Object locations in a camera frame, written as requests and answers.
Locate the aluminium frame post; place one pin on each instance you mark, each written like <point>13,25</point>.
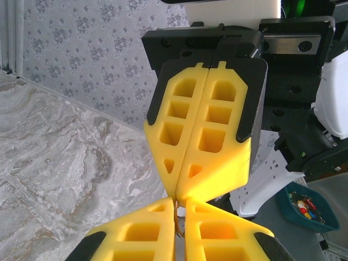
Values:
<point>11,35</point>

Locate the metal keyring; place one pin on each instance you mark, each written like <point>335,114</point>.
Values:
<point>176,220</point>

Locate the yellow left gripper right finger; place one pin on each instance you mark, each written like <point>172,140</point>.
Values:
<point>231,244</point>

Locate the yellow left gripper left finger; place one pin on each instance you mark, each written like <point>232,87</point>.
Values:
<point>141,244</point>

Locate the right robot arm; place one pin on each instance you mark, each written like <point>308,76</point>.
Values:
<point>261,190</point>

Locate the assorted coloured keys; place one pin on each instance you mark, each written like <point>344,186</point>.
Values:
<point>305,208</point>

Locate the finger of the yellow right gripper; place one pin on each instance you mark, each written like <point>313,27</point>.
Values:
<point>225,168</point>
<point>159,155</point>

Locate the teal plastic bin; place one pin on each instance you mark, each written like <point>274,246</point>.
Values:
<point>288,209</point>

